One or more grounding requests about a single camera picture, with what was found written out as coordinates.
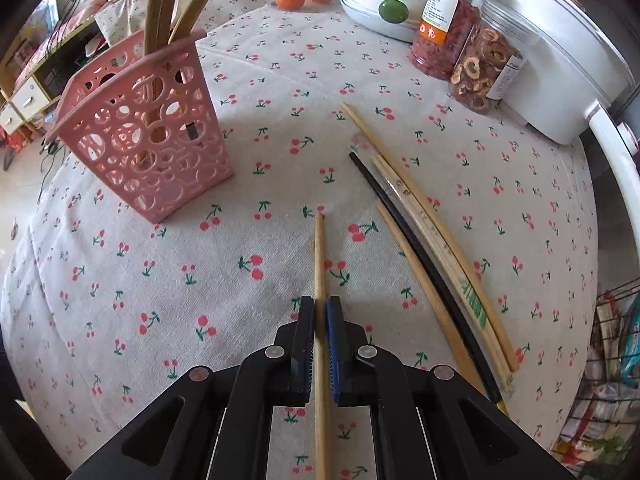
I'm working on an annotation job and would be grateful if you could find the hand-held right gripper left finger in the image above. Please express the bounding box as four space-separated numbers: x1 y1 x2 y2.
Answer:
70 296 317 480

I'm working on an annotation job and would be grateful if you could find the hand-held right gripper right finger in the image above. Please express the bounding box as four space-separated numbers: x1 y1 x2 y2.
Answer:
326 296 576 480

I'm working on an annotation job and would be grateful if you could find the pile of wooden chopsticks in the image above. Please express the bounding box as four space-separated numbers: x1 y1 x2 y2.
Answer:
341 102 521 411

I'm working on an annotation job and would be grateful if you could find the pink perforated utensil holder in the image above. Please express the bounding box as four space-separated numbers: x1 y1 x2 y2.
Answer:
44 27 236 223

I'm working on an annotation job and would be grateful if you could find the plastic jar of dried slices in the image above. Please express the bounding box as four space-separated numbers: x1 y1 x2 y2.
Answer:
447 0 536 113

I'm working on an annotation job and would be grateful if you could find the plastic jar of red berries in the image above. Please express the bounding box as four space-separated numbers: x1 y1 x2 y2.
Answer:
407 0 501 81

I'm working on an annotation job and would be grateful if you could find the white dish with green knob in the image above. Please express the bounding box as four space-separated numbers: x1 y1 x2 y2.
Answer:
340 0 436 43

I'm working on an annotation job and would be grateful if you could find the white electric pot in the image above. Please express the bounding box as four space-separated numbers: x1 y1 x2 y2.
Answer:
482 0 640 241

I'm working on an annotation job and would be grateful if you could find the wooden shelf unit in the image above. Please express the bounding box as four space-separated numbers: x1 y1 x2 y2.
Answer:
0 0 108 141

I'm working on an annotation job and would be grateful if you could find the small floral print tablecloth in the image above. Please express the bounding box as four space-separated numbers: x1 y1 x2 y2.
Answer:
92 0 151 48

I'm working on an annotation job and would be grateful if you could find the black wire rack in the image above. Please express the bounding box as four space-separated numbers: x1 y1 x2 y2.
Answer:
552 280 640 466

